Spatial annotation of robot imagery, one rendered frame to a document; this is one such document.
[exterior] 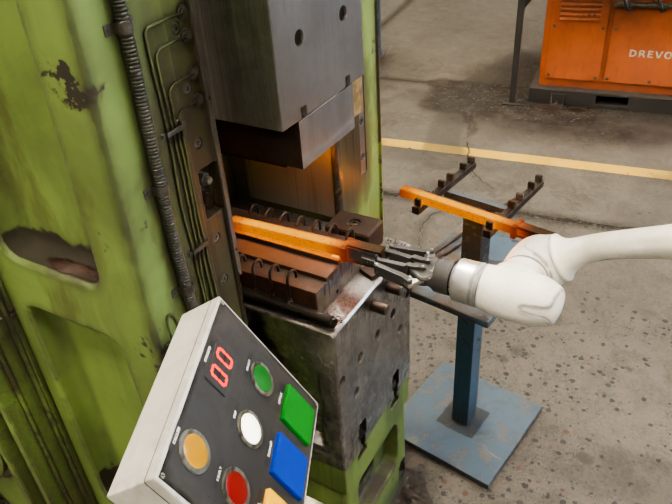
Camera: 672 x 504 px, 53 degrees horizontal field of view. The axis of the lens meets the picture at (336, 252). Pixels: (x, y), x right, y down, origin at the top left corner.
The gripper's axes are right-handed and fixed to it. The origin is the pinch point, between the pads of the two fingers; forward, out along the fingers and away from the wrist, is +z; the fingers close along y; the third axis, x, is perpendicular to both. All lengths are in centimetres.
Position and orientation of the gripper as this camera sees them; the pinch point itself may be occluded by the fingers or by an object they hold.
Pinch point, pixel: (365, 253)
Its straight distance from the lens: 143.9
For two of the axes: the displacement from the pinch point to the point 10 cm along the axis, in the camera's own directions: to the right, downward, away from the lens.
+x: -0.5, -8.2, -5.7
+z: -8.7, -2.4, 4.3
